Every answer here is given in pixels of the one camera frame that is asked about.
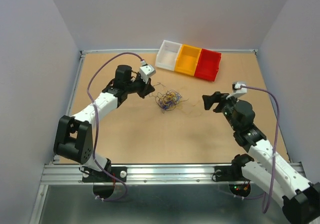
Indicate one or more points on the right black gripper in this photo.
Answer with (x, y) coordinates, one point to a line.
(216, 98)

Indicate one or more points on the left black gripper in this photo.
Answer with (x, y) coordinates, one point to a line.
(146, 88)

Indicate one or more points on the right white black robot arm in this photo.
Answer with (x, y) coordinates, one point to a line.
(298, 197)

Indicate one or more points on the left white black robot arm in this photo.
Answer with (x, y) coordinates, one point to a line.
(74, 136)

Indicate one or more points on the red plastic bin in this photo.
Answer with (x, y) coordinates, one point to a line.
(208, 65)

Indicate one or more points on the white plastic bin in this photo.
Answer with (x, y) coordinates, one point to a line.
(167, 55)

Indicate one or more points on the yellow plastic bin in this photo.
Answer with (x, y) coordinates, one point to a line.
(187, 60)

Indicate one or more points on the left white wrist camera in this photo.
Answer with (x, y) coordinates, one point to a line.
(146, 72)

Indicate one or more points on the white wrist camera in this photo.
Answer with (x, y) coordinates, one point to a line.
(239, 89)
(146, 72)

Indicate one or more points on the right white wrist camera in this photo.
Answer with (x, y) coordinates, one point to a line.
(239, 89)

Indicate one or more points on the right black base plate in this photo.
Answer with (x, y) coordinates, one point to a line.
(228, 173)

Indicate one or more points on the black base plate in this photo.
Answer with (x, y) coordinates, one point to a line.
(228, 173)
(93, 176)

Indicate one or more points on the aluminium front rail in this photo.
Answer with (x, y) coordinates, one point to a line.
(136, 174)

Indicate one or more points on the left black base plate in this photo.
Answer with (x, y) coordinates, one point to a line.
(93, 176)

